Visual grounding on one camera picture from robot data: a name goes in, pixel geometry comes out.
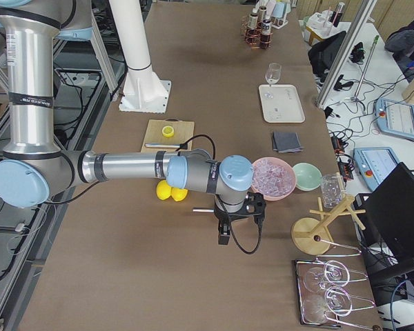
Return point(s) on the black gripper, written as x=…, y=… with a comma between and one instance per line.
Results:
x=225, y=218

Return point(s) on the copper wire bottle basket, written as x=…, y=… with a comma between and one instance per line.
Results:
x=251, y=37

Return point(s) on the tea bottle white cap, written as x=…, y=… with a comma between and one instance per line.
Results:
x=265, y=34

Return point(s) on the pink bowl of ice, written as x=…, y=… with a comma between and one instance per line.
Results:
x=273, y=177

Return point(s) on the whole yellow lemon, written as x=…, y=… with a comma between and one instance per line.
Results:
x=163, y=190

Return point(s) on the wooden cup tree stand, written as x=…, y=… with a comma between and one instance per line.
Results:
x=312, y=236

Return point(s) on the steel muddler black tip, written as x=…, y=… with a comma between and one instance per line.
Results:
x=183, y=146

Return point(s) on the green empty bowl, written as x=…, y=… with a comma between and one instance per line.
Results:
x=308, y=176

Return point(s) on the grey folded cloth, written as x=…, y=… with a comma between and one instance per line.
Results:
x=284, y=142

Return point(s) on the half lemon slice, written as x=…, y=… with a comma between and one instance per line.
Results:
x=168, y=131

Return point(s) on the bamboo cutting board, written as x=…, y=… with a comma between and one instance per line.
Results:
x=183, y=131

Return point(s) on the clear glass mug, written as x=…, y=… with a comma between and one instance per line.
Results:
x=331, y=188

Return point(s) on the upside-down wine glass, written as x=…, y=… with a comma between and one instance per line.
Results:
x=325, y=275
x=325, y=308

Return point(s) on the metal glass rack tray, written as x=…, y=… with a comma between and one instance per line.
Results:
x=359, y=303

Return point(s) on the cream serving tray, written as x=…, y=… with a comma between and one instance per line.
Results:
x=281, y=104

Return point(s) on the clear wine glass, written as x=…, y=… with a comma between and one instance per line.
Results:
x=272, y=76

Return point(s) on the blue teach pendant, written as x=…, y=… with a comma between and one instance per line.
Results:
x=375, y=164
x=395, y=118

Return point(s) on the black monitor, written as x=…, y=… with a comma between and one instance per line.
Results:
x=390, y=219

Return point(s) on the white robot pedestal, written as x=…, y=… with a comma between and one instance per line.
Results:
x=143, y=90

